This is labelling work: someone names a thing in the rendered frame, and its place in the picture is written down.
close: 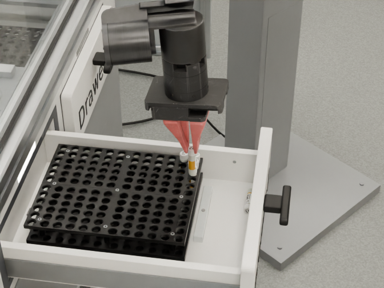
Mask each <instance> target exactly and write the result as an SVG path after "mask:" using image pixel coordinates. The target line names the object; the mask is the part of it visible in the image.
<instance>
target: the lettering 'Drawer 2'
mask: <svg viewBox="0 0 384 288"><path fill-rule="evenodd" d="M101 68H102V70H103V67H102V66H100V68H99V80H100V81H101V80H102V77H103V74H102V77H101V78H100V75H101V72H102V70H101V72H100V69H101ZM96 86H97V89H98V73H97V80H96V78H95V87H94V84H93V88H94V94H96ZM90 93H91V96H90ZM89 96H90V99H91V103H90V99H89V106H91V104H92V101H93V92H92V90H90V92H89ZM87 100H88V97H87ZM87 100H86V102H85V105H86V115H87ZM82 109H83V123H84V120H85V108H84V105H82V106H81V108H80V111H79V121H80V127H81V128H82V126H83V123H82V125H81V115H80V112H81V110H82Z"/></svg>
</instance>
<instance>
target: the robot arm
mask: <svg viewBox="0 0 384 288"><path fill-rule="evenodd" d="M193 5H194V0H160V1H150V2H140V3H135V4H133V5H127V6H121V7H115V8H112V7H111V8H110V9H106V10H104V11H103V12H102V14H101V22H102V30H101V31H102V39H103V50H104V54H105V62H106V66H115V65H127V64H134V63H145V62H152V61H153V60H152V54H156V46H155V35H154V30H157V29H159V38H160V45H161V56H162V67H163V76H155V77H154V78H153V80H152V83H151V85H150V88H149V90H148V92H147V95H146V98H145V109H146V110H147V111H149V109H150V108H151V115H152V119H158V120H163V124H164V125H165V126H166V127H167V128H168V129H169V130H170V132H171V133H172V134H173V135H174V136H175V137H176V139H177V140H178V141H179V143H180V144H181V146H182V148H183V150H184V152H185V153H188V148H189V121H190V130H191V138H192V143H193V149H194V154H197V152H198V149H199V143H200V138H201V134H202V131H203V129H204V127H205V124H206V121H207V118H208V114H209V111H218V114H221V113H222V112H223V108H224V100H225V96H226V95H227V94H228V90H229V80H228V79H226V78H208V74H207V58H206V40H205V23H204V16H203V15H202V14H201V13H200V12H198V11H196V10H194V9H193Z"/></svg>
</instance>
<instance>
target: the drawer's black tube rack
mask: <svg viewBox="0 0 384 288"><path fill-rule="evenodd" d="M62 148H67V149H66V150H61V149H62ZM74 149H78V151H72V150H74ZM85 150H89V152H88V153H85V152H84V151H85ZM97 151H100V152H101V153H99V154H96V153H95V152H97ZM107 153H113V154H112V155H108V154H107ZM59 154H64V155H63V156H58V155H59ZM119 154H125V155H124V156H119ZM72 155H76V156H75V157H71V156H72ZM135 155H139V156H140V157H138V158H136V157H134V156H135ZM84 156H86V157H87V158H84V159H83V158H82V157H84ZM96 157H97V158H99V159H97V160H94V159H93V158H96ZM146 157H152V158H150V159H147V158H146ZM157 158H163V159H162V160H158V159H157ZM105 159H111V160H110V161H105ZM169 159H175V160H174V161H170V160H169ZM57 160H59V162H56V161H57ZM117 160H123V161H122V162H117ZM134 161H137V162H138V163H132V162H134ZM146 162H148V163H150V164H149V165H144V163H146ZM158 163H160V164H161V166H156V164H158ZM168 165H173V167H168ZM54 166H57V168H56V169H54V168H53V167H54ZM180 166H185V167H186V168H184V169H181V168H179V167H180ZM187 170H188V160H187V162H181V160H180V155H169V154H158V153H147V152H140V151H129V150H117V149H106V148H100V147H88V146H77V145H66V144H58V146H57V149H56V151H55V153H54V155H53V158H52V160H51V162H50V165H49V167H48V170H47V172H46V174H45V176H44V179H43V181H42V183H41V186H40V188H39V190H38V192H37V195H36V197H35V200H34V202H33V204H32V206H31V209H30V211H29V213H28V216H27V218H26V220H25V223H24V225H23V226H24V229H31V230H30V232H29V234H28V236H27V239H26V243H28V244H34V245H44V246H53V247H63V248H68V249H78V250H88V251H98V252H104V253H114V254H123V255H133V256H139V257H149V258H159V259H168V260H174V261H184V262H185V259H186V254H187V249H188V245H189V240H190V236H191V230H192V226H193V222H194V217H195V211H196V208H197V203H198V198H199V192H200V189H201V184H202V179H203V173H202V172H201V173H200V176H199V182H198V187H197V192H196V195H195V200H194V205H193V210H192V214H191V218H190V223H189V228H188V232H187V237H186V242H185V246H177V245H171V238H172V235H174V234H175V233H174V232H173V230H174V226H175V221H176V218H177V213H178V209H179V204H180V201H181V198H183V197H184V196H182V192H183V187H184V184H185V179H186V175H187ZM51 173H54V175H50V174H51ZM181 173H184V174H183V175H181ZM48 179H51V182H49V181H47V180H48ZM47 187H48V189H47V190H44V188H47ZM43 194H45V196H44V197H41V195H43ZM185 198H192V197H185ZM40 201H42V203H41V204H38V202H40ZM37 208H39V210H38V211H35V209H37ZM34 215H37V216H36V218H32V216H34ZM31 222H33V225H32V226H30V225H29V223H31Z"/></svg>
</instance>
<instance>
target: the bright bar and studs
mask: <svg viewBox="0 0 384 288"><path fill-rule="evenodd" d="M212 193H213V187H212V186H204V187H203V192H202V197H201V202H200V206H199V211H198V216H197V221H196V225H195V230H194V235H193V242H199V243H202V242H203V238H204V234H205V228H206V223H207V218H208V214H209V208H210V202H211V197H212Z"/></svg>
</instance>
